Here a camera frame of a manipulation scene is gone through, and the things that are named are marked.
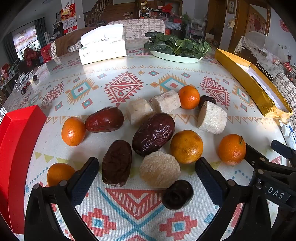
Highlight dark brown wrinkled jujube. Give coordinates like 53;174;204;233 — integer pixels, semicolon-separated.
102;139;133;187

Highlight grey curtain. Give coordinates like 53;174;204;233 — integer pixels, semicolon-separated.
35;19;48;49
2;32;19;63

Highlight white blue packet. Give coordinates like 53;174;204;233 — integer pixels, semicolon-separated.
279;122;296;149

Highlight red wall calendar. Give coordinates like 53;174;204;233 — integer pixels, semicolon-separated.
60;3;78;35

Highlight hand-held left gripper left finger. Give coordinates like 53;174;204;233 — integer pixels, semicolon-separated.
24;157;100;241

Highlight pale green oval plate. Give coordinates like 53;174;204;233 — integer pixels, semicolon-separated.
150;50;204;63

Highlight small black dried plum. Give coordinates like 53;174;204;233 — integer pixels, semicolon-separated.
161;179;194;211

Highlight large dark red jujube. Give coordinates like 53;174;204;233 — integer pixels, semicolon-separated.
132;112;176;157

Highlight round dark jujube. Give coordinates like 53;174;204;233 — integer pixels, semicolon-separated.
198;95;217;109

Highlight spinach leaves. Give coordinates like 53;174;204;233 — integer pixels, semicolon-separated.
144;31;211;59

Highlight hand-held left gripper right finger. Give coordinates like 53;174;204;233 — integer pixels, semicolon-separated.
195;157;271;241

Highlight round sugared candied fruit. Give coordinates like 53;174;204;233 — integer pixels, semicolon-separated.
139;151;181;189

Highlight bright red jujube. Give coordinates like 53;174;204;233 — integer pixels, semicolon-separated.
85;107;125;133

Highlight brown cloth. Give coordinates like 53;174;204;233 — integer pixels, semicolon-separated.
55;28;93;55

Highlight patterned chair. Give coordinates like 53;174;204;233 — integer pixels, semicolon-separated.
50;41;81;61
107;18;166;42
273;73;296;112

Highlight white ornament with dark beads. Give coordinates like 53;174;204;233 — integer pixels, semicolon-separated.
14;72;40;94

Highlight red gift box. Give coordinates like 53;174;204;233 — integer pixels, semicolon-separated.
40;44;54;63

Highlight table with white cloth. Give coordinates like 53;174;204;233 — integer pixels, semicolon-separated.
235;35;287;77

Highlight patterned chair back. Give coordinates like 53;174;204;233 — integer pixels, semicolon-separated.
107;18;166;42

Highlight gold box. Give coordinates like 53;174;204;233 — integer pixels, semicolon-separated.
214;48;293;119

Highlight metal rack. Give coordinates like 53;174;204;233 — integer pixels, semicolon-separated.
185;20;204;40

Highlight tangerine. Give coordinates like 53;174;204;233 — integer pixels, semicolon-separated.
61;117;86;147
179;85;201;110
218;134;247;166
47;163;76;187
170;130;204;164

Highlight white tissue box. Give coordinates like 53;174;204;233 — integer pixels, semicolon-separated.
78;24;127;65

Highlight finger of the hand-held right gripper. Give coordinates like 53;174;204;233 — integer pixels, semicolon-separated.
270;140;296;160
245;143;296;193

